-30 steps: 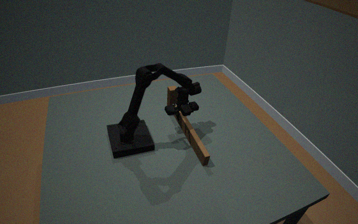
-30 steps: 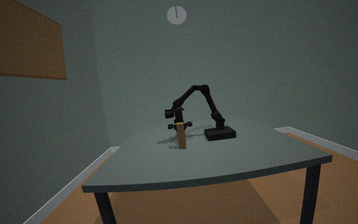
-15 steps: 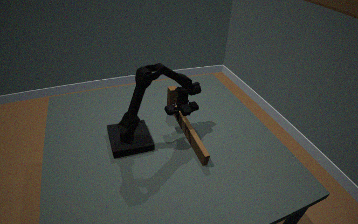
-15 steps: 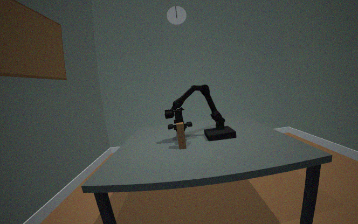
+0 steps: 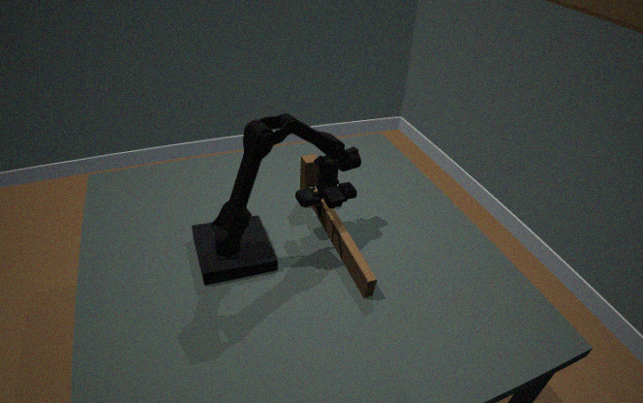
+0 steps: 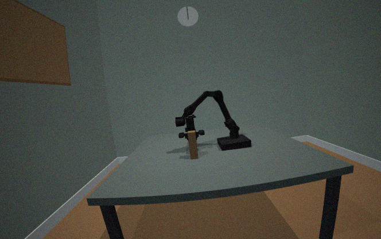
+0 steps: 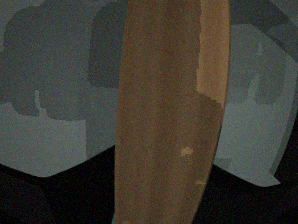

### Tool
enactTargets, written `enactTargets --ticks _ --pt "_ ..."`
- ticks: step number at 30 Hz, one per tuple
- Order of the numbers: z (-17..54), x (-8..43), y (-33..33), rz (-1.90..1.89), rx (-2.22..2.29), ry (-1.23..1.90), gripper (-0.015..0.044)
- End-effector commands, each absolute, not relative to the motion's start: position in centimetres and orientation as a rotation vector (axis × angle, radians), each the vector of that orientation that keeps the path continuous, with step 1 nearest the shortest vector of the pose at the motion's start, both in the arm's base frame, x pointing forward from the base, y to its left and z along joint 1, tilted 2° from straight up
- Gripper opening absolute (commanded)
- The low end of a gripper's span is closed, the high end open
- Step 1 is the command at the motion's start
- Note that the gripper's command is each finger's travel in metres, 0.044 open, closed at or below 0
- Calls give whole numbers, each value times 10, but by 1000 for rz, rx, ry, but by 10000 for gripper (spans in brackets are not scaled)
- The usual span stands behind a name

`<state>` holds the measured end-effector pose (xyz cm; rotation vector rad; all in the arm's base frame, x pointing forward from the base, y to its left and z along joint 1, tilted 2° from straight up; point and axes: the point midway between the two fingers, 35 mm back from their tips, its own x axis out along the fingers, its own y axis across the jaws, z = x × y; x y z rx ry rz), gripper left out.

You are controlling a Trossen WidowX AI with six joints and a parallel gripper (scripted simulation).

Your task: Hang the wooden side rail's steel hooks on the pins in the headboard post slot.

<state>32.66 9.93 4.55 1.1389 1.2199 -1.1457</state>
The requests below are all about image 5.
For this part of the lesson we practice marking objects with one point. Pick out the brown wooden board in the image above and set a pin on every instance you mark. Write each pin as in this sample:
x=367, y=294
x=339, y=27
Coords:
x=359, y=269

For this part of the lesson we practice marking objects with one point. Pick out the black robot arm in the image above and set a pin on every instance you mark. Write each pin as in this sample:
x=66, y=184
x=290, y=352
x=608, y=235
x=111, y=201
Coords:
x=258, y=139

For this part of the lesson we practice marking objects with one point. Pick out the brown wooden post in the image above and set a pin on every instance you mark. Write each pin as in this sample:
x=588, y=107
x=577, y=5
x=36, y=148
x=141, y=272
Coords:
x=308, y=172

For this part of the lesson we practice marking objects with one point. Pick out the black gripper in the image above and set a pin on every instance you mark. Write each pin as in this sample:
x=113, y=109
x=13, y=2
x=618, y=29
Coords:
x=306, y=198

